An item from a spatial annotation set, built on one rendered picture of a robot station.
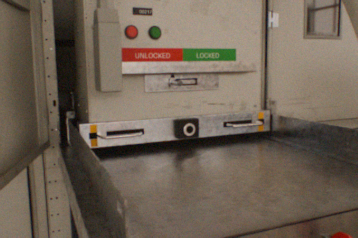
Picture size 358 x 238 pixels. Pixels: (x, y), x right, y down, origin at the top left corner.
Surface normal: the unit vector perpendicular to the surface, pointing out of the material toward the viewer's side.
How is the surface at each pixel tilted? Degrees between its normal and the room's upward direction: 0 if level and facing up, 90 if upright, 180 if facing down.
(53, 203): 90
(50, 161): 90
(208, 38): 90
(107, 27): 90
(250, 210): 0
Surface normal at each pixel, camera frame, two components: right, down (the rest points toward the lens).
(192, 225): -0.02, -0.99
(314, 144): -0.93, 0.07
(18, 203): 0.38, 0.12
